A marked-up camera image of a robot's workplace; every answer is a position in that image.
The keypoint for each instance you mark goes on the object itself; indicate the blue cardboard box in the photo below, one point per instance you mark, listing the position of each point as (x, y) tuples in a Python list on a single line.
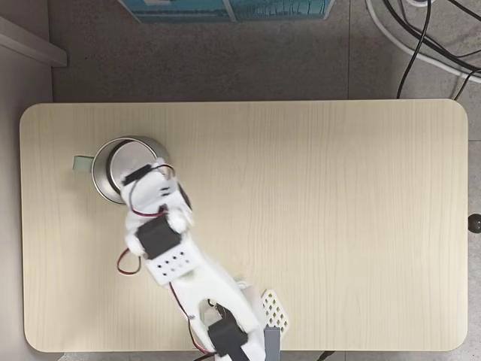
[(180, 10), (282, 9)]

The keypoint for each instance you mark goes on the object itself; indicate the black round knob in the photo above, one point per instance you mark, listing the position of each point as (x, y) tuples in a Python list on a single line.
[(475, 223)]

